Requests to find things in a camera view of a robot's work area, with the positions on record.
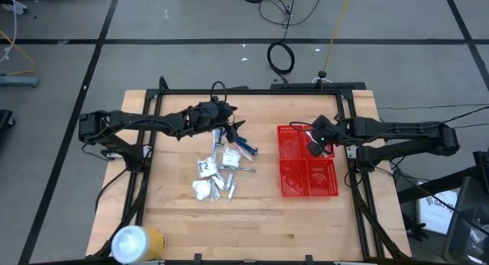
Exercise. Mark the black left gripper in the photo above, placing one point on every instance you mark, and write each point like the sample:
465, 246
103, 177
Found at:
208, 114

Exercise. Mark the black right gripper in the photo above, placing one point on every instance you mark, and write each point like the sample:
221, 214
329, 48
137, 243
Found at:
325, 128

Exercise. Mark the red toothbrush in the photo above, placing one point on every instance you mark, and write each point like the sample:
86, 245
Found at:
308, 134

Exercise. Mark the blue toothbrush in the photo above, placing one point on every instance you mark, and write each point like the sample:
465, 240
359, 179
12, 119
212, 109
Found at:
216, 146

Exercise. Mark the pink toothbrush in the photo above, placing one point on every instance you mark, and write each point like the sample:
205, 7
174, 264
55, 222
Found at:
246, 153

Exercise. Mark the white cotton balls bag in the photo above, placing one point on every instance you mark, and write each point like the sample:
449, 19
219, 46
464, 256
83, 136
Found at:
201, 189
231, 157

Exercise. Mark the chrome metal tweezers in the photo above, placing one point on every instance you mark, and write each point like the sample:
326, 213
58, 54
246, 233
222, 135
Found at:
237, 168

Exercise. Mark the cotton bag with dark print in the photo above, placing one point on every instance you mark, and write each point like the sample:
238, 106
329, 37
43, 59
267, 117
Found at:
207, 168

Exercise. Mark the silver nail clipper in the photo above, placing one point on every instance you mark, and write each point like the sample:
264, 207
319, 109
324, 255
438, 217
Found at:
232, 191
215, 193
229, 180
219, 182

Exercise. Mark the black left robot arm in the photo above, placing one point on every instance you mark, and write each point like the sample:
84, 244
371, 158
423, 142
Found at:
153, 121

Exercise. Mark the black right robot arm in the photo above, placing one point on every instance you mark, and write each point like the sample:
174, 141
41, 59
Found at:
401, 129

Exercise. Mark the black table clamp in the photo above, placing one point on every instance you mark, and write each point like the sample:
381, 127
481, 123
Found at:
309, 260
198, 259

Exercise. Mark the black support beam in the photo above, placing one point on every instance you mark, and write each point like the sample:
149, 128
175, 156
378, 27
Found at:
431, 186

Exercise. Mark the white cardboard box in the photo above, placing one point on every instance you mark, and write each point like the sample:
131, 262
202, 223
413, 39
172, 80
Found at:
435, 215

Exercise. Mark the yellow canister white lid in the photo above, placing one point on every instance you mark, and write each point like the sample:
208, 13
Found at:
133, 244

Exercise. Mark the black chair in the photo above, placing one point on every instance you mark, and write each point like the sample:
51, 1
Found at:
470, 219

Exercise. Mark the grey base foot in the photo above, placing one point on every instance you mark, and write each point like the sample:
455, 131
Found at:
19, 81

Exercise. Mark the black cart corner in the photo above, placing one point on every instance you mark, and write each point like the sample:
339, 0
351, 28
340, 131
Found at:
4, 120

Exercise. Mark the black aluminium table frame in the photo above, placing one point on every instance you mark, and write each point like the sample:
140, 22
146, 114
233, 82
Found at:
248, 92

